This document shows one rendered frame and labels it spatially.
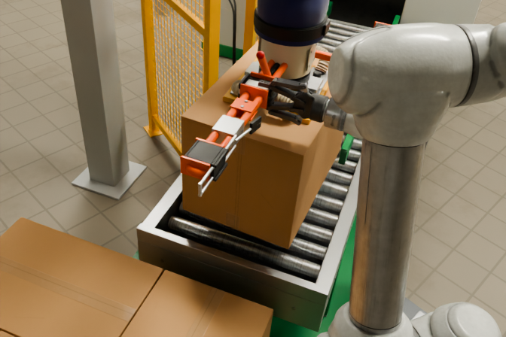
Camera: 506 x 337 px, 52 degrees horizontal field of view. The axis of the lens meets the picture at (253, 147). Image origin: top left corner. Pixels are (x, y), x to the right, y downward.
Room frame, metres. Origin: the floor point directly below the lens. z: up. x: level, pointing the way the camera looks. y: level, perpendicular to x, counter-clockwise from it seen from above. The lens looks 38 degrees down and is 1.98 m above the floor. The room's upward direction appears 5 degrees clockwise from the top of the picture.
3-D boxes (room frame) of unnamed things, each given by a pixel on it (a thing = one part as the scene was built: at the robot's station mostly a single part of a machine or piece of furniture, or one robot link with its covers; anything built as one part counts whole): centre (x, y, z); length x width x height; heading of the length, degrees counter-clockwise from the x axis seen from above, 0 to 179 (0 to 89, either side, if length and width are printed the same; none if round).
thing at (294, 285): (1.15, 0.05, 0.58); 0.70 x 0.03 x 0.06; 72
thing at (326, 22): (1.50, -0.08, 1.32); 0.23 x 0.23 x 0.04
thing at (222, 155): (0.97, 0.05, 1.21); 0.31 x 0.03 x 0.05; 161
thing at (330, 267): (2.17, -0.62, 0.50); 2.31 x 0.05 x 0.19; 162
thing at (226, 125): (1.06, 0.07, 1.20); 0.07 x 0.07 x 0.04; 71
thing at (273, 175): (1.50, -0.07, 0.88); 0.60 x 0.40 x 0.40; 159
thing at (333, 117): (1.18, -0.22, 1.21); 0.09 x 0.06 x 0.09; 162
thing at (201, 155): (0.94, 0.12, 1.21); 0.08 x 0.07 x 0.05; 161
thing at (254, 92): (1.27, 0.00, 1.21); 0.10 x 0.08 x 0.06; 71
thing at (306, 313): (1.15, 0.05, 0.48); 0.70 x 0.03 x 0.15; 72
